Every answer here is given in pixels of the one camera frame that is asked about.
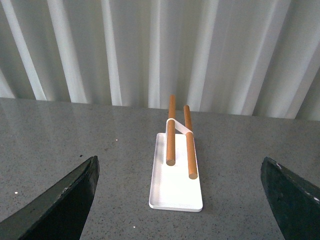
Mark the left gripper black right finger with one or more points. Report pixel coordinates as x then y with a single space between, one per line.
294 201

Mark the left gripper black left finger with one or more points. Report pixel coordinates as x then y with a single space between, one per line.
60 213

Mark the white rack with wooden bars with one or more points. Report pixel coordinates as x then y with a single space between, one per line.
175 182

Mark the white pleated curtain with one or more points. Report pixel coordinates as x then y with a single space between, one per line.
243 57

